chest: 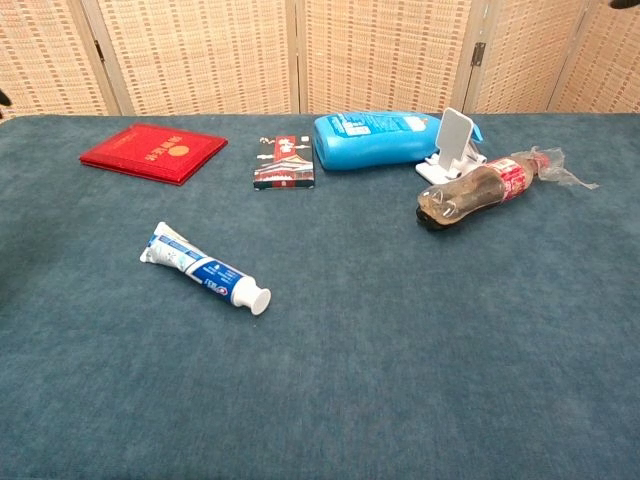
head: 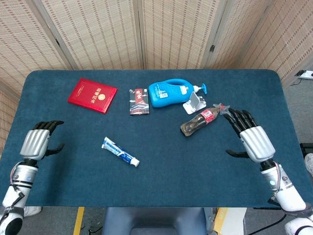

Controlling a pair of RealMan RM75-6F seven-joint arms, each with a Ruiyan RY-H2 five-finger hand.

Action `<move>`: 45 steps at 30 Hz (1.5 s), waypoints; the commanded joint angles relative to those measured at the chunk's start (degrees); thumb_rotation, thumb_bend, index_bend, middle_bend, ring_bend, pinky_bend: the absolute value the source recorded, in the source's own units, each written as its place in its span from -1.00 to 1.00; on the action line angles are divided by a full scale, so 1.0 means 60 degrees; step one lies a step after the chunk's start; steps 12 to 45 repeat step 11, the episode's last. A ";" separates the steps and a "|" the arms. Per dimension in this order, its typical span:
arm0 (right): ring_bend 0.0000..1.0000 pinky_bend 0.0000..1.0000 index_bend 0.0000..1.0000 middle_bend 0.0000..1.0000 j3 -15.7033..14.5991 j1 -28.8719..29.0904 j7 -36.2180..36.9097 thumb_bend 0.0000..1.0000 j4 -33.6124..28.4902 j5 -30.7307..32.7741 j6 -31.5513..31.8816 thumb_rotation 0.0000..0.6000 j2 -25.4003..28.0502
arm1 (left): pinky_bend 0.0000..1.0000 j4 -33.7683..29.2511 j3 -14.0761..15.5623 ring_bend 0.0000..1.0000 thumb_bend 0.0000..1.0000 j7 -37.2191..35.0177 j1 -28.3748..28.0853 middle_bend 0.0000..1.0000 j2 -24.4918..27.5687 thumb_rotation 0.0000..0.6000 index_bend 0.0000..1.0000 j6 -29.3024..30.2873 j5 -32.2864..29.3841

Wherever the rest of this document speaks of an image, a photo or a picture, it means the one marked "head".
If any blue pump detergent bottle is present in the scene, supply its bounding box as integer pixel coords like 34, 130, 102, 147
148, 78, 208, 108

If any empty cola bottle red label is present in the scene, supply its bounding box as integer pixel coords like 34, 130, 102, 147
180, 107, 222, 137

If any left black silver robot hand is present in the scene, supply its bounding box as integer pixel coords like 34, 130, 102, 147
19, 120, 66, 162

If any white sneaker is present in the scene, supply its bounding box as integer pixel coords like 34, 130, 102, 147
23, 206, 43, 217
304, 153, 313, 177

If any white power strip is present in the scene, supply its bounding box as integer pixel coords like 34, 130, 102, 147
295, 70, 313, 80

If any black box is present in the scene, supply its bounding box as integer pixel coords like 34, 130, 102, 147
299, 142, 313, 157

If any woven bamboo folding screen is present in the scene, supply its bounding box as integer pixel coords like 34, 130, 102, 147
0, 0, 313, 155

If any white folding phone stand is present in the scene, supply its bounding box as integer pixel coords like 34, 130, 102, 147
182, 92, 206, 115

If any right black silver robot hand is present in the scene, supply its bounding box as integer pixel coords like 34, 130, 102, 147
222, 109, 276, 164

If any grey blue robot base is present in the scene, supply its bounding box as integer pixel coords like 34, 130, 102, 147
101, 207, 208, 235

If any blue white toothpaste tube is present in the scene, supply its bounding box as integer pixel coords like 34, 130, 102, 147
101, 136, 140, 168

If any clear crumpled plastic wrap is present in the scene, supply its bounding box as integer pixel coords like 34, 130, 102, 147
212, 102, 232, 116

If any red certificate booklet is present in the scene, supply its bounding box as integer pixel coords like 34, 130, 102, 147
67, 77, 118, 115

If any blue-grey carpeted table surface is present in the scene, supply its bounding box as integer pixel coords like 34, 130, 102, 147
0, 69, 309, 209

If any yellow printed cardboard box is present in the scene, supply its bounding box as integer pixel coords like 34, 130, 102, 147
212, 207, 247, 235

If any dark palace print card box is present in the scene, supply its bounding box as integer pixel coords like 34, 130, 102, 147
128, 87, 151, 117

